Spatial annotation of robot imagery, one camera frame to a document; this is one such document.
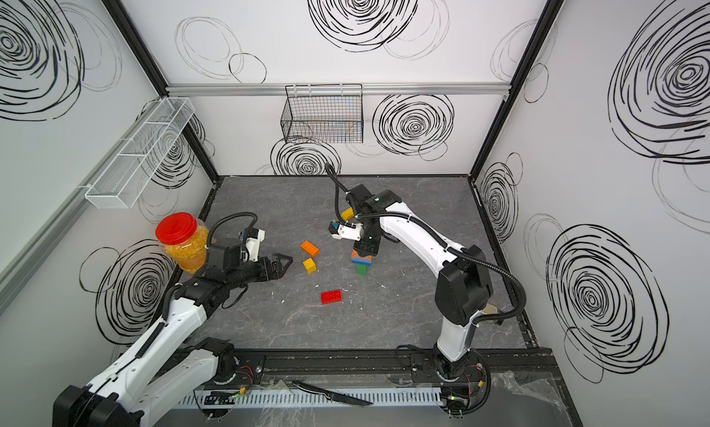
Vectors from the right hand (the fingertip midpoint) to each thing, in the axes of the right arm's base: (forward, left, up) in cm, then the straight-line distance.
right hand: (365, 246), depth 83 cm
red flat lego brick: (-11, +11, -12) cm, 20 cm away
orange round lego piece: (-3, +3, 0) cm, 4 cm away
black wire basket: (+67, +20, +3) cm, 70 cm away
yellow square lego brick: (-2, +19, -11) cm, 21 cm away
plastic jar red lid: (-2, +53, +4) cm, 54 cm away
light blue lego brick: (-4, 0, -3) cm, 5 cm away
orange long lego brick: (+5, +19, -12) cm, 23 cm away
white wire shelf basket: (+7, +65, +21) cm, 69 cm away
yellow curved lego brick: (+24, +8, -16) cm, 29 cm away
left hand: (-6, +25, 0) cm, 25 cm away
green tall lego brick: (-3, +1, -10) cm, 11 cm away
